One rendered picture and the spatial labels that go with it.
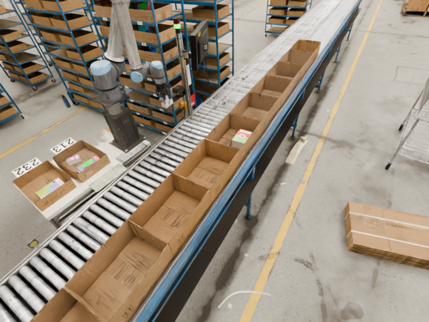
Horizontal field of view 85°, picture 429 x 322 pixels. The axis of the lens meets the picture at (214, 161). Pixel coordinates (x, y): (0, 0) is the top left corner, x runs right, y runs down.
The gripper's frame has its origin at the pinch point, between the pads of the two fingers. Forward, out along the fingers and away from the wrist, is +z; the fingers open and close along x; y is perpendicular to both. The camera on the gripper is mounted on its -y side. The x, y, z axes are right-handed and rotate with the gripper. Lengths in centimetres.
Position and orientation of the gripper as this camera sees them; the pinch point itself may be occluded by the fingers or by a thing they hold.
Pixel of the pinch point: (166, 101)
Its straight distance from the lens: 226.6
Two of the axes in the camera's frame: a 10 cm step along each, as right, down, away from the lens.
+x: 8.6, 3.3, -4.0
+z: 0.5, 7.1, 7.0
